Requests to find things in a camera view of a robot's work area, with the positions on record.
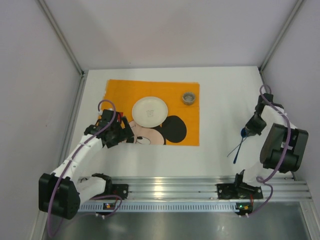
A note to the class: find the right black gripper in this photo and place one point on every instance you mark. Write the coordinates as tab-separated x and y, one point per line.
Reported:
251	128

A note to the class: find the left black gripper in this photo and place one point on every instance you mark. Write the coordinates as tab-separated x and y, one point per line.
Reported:
122	130

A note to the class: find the blue spoon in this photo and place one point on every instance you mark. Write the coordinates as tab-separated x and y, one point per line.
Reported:
237	153

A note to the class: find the cream round plate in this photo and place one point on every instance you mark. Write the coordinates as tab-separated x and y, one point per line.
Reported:
149	112

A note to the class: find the orange cartoon mouse placemat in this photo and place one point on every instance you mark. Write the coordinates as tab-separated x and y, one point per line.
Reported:
182	124

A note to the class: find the speckled ceramic cup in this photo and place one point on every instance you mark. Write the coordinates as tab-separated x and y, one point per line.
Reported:
188	98

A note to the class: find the blue fork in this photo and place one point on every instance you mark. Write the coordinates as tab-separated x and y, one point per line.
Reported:
235	148

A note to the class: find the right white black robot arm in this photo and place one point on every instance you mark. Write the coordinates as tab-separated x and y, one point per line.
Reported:
284	145

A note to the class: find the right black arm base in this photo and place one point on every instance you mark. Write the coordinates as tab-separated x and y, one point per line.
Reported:
230	191

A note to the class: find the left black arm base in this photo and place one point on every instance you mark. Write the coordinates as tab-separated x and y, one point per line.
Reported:
113	191

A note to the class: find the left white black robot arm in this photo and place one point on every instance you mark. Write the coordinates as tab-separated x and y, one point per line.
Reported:
62	192

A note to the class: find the aluminium mounting rail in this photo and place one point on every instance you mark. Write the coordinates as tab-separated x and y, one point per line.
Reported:
164	188

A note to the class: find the slotted grey cable duct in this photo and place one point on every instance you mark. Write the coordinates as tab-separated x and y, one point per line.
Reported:
165	207

